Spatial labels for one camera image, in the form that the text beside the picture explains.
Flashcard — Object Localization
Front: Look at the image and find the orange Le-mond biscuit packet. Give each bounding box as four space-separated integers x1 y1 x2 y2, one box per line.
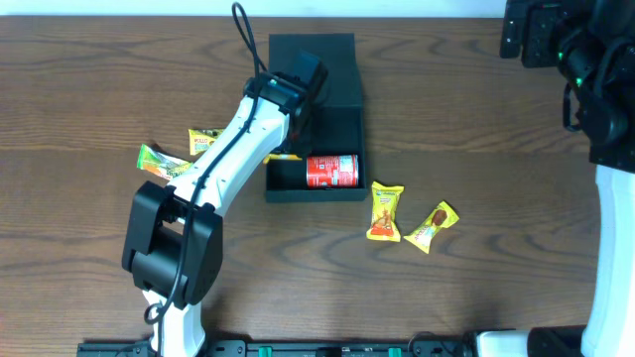
263 154 303 165

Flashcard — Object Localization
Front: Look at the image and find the red Pringles can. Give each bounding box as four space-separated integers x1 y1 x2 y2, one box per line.
307 155 359 188

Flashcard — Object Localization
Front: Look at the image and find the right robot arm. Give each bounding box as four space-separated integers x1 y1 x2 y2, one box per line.
454 0 634 357

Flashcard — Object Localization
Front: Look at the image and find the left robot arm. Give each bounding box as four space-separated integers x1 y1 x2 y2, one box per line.
122 72 325 356

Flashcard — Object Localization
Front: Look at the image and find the dark green open box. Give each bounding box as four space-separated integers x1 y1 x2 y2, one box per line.
265 33 367 203

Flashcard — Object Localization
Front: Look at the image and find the yellow Apollo cake packet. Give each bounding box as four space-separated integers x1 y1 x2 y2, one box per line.
189 129 223 156

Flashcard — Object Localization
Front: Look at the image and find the yellow orange snack packet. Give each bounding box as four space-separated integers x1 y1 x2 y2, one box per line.
366 181 405 242

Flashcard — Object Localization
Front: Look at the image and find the green Pandan snack packet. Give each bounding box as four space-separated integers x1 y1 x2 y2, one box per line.
137 144 191 180

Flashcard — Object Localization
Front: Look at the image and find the yellow chocolate wafer packet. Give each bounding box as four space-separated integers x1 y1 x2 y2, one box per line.
405 201 459 254

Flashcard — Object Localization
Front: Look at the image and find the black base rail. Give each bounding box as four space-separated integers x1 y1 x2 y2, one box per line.
75 326 596 357

